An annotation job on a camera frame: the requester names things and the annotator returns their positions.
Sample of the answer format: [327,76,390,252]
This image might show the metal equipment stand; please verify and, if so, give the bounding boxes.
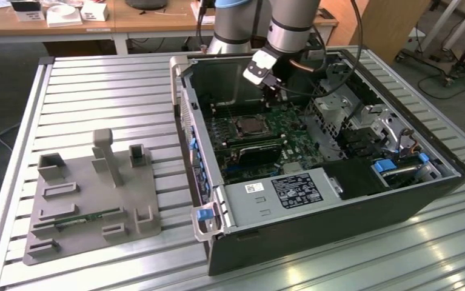
[394,0,465,89]

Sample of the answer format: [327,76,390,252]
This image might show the white round holder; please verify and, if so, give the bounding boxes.
[44,4,84,28]

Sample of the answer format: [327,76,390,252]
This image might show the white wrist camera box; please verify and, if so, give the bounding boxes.
[243,50,279,85]

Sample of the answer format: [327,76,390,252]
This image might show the grey power supply unit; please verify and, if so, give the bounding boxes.
[223,169,343,228]

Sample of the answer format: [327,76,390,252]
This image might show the wooden panel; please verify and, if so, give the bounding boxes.
[347,0,422,57]

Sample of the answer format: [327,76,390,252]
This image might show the wooden desk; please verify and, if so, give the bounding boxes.
[0,0,342,42]

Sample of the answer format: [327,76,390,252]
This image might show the blue disk carrier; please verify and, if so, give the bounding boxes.
[372,159,399,182]

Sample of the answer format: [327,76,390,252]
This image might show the green motherboard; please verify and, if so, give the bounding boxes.
[206,101,327,186]

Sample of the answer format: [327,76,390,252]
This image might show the metal drive cage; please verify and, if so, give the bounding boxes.
[304,62,395,160]

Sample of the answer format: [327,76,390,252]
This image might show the green RAM stick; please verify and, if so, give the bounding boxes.
[54,209,120,228]

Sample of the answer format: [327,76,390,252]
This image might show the black and white box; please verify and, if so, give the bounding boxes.
[10,0,44,22]

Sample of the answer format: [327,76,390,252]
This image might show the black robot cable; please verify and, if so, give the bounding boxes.
[276,0,366,98]

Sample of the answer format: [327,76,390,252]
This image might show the black PC case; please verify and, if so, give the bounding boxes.
[170,45,465,276]

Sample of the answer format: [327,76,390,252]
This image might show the black graphics card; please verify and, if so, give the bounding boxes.
[236,143,283,167]

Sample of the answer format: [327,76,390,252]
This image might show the dark round object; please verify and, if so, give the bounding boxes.
[124,0,170,10]

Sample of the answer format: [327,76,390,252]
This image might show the grey parts rack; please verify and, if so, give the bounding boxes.
[22,129,163,266]

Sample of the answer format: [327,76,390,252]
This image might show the silver CPU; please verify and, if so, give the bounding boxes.
[242,118,267,133]

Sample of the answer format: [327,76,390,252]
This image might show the white printed box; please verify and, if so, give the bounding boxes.
[79,2,111,22]

